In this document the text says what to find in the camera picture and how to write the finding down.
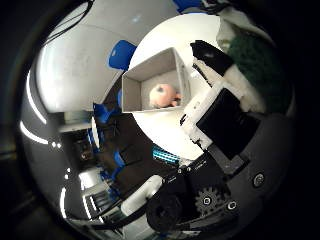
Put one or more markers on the round white side table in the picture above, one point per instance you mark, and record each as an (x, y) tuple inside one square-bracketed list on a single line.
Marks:
[(95, 131)]

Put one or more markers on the blue plastic chair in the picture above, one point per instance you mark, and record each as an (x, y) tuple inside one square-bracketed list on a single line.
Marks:
[(101, 112), (121, 55), (186, 4)]

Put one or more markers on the white cardboard box container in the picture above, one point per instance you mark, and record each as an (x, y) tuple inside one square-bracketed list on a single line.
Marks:
[(133, 93)]

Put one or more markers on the green plush toy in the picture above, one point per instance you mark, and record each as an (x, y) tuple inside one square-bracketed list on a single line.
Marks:
[(263, 70)]

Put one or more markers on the pink bunny plush toy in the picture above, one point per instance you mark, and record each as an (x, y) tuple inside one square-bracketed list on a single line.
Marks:
[(163, 96)]

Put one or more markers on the cyan striped rack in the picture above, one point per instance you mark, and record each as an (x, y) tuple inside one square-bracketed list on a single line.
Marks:
[(165, 155)]

